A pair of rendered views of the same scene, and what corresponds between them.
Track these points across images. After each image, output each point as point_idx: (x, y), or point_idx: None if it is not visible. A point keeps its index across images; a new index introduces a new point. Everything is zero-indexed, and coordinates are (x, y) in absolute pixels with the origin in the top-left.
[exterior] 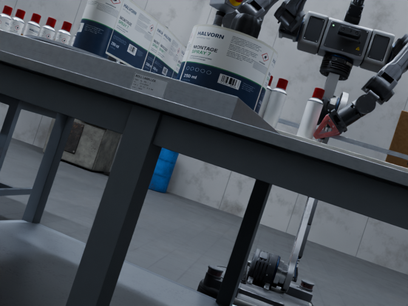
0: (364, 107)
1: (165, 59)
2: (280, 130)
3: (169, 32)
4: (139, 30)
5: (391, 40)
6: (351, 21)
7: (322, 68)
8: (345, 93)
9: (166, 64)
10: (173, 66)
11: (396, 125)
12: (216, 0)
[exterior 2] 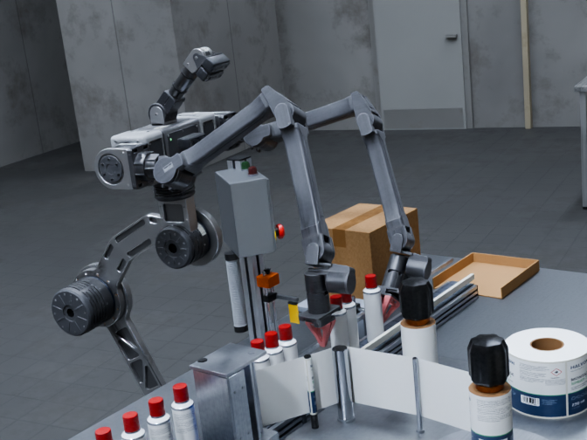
0: (427, 274)
1: (397, 383)
2: (374, 342)
3: (408, 358)
4: (463, 391)
5: (215, 121)
6: (170, 119)
7: (172, 198)
8: (203, 212)
9: (391, 387)
10: (367, 378)
11: (370, 249)
12: (254, 250)
